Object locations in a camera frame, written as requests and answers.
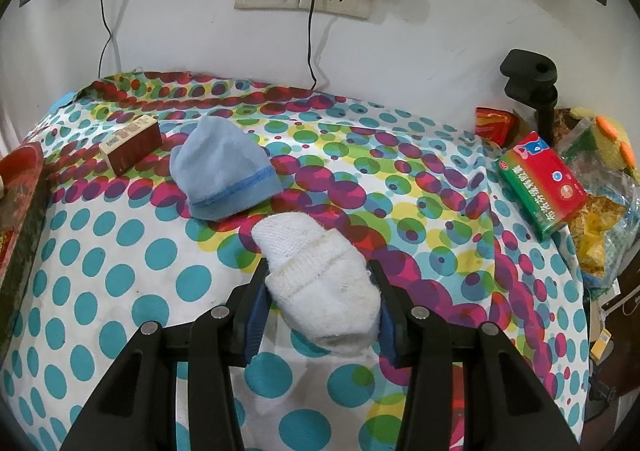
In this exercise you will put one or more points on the red snack bag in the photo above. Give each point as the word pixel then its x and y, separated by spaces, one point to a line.
pixel 496 126

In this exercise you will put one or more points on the blue cloth under tablecloth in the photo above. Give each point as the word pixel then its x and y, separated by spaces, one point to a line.
pixel 63 101

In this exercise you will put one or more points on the round red tray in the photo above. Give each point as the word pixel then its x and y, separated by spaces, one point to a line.
pixel 23 205

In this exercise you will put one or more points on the light blue sock right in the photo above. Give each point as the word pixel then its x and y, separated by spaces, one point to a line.
pixel 222 170

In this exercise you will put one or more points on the small brown white box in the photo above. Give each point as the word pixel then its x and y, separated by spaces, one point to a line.
pixel 131 143

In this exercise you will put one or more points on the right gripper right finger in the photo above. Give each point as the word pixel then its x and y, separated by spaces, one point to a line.
pixel 400 335

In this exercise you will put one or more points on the black clamp stand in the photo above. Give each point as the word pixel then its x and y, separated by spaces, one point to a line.
pixel 531 81

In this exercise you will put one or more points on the green red medicine box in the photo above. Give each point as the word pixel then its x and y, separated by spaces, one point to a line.
pixel 546 188

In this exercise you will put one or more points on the polka dot tablecloth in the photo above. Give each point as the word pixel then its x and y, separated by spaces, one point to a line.
pixel 423 199

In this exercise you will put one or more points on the yellow snack plastic bag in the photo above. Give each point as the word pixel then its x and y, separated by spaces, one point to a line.
pixel 597 150

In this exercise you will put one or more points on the white sock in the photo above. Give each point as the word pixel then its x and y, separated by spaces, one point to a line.
pixel 320 282

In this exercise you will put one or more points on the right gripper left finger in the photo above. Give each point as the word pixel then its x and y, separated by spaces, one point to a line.
pixel 249 305

